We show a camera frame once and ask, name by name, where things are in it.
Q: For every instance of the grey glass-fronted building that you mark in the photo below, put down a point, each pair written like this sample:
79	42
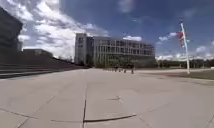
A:
118	50

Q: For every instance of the group of people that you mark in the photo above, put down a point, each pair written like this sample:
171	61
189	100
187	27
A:
132	70

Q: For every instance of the pale concrete slab plaza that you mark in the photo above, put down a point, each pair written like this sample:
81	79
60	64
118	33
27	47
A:
105	96

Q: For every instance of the low dark building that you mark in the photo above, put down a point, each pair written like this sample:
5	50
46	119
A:
36	52

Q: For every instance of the white flagpole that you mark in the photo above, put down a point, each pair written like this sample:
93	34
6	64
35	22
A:
185	50

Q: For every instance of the dark stone steps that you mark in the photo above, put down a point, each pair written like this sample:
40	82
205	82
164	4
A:
18	70

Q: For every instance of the row of trees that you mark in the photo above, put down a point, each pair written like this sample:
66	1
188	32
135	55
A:
201	62

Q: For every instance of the grass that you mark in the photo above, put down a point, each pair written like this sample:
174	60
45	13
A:
201	74

